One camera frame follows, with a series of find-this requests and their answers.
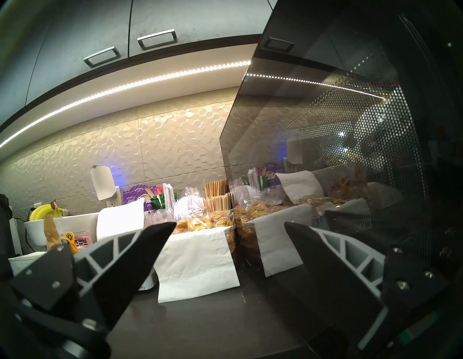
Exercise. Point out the green and white sachets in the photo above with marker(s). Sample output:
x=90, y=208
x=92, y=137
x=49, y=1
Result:
x=159, y=201

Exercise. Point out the pink snack packet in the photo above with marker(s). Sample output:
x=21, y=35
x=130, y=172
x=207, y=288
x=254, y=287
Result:
x=85, y=239

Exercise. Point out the purple coffee bag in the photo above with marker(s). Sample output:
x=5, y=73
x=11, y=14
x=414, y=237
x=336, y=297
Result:
x=135, y=195

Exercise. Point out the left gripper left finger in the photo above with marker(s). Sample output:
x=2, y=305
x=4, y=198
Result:
x=108, y=275

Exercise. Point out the white LED light strip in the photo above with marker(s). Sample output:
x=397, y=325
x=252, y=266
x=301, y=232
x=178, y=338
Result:
x=181, y=74

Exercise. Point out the white napkin stack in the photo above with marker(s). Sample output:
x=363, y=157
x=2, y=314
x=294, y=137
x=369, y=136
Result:
x=21, y=262

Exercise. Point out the white plastic cutlery bag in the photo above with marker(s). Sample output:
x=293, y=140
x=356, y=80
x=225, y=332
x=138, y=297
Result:
x=188, y=206

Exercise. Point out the white wall outlet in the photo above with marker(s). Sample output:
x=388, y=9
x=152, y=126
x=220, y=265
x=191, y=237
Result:
x=117, y=193

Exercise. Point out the white paper napkin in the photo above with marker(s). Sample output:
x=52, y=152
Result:
x=119, y=219
x=195, y=264

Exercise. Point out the clear bag of cutlery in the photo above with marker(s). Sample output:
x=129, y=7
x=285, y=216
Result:
x=157, y=217

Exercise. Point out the wooden stirrer bundle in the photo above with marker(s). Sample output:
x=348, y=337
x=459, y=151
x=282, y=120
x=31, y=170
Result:
x=217, y=203
x=216, y=188

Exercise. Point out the dark upper cabinet door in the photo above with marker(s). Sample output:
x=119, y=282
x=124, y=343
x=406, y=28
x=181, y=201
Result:
x=202, y=18
x=79, y=29

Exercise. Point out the large white bowl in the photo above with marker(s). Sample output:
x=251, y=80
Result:
x=77, y=221

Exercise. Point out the black coffee machine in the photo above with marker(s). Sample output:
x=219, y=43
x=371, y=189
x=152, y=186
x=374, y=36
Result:
x=5, y=231

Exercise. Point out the brown paper bag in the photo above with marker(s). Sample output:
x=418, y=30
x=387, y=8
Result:
x=50, y=231

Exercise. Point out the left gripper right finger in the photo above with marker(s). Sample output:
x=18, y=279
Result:
x=336, y=282

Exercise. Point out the clear tub of wrapped pastries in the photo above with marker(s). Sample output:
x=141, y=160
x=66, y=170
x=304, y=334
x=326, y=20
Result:
x=202, y=221

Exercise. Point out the black glass microwave door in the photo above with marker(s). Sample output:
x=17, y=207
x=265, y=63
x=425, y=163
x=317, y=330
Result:
x=325, y=144

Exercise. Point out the yellow banana bunch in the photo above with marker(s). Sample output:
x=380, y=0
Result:
x=41, y=211

